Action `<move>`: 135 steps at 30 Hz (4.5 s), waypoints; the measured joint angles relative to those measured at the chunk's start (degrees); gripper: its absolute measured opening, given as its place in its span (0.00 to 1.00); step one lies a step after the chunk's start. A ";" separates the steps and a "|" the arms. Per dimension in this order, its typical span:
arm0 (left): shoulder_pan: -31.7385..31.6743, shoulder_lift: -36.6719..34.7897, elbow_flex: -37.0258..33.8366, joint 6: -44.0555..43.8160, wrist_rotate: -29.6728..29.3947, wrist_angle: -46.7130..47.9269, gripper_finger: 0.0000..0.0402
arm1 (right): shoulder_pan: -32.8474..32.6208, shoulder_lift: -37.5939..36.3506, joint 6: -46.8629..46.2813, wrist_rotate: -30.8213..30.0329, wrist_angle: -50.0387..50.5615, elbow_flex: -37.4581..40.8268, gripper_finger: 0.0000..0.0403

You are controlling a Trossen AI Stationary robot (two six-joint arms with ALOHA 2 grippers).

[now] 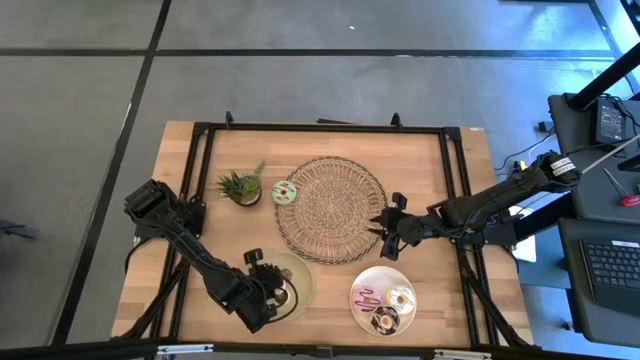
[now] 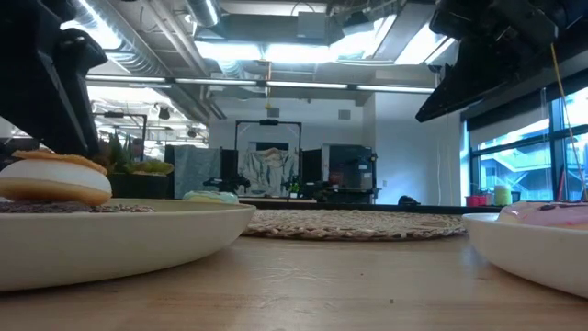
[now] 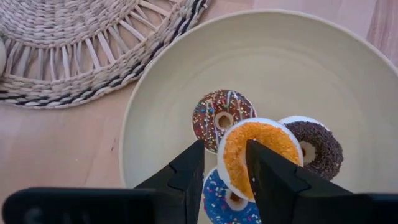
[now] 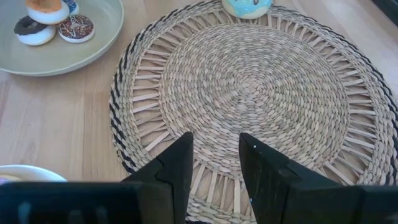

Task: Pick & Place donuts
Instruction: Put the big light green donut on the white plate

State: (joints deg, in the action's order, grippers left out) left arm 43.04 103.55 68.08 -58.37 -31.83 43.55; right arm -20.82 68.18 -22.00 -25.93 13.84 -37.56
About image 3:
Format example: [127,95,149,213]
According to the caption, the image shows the small orange sprinkle donut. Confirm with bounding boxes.
[216,117,305,203]

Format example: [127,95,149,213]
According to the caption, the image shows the small dark chocolate sprinkle donut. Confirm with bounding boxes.
[277,115,345,182]

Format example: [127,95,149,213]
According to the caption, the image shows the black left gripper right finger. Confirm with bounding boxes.
[246,139,354,224]

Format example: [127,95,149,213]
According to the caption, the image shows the small brown rainbow-sprinkle donut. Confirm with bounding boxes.
[191,89,258,155]

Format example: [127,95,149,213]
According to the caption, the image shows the small blue sprinkle donut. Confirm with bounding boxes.
[201,167,262,224]

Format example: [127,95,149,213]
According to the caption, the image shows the round woven straw placemat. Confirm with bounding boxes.
[0,0,209,110]

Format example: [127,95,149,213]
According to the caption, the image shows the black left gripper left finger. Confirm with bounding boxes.
[133,139,206,224]

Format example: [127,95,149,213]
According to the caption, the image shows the beige round plate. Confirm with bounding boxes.
[118,9,398,224]

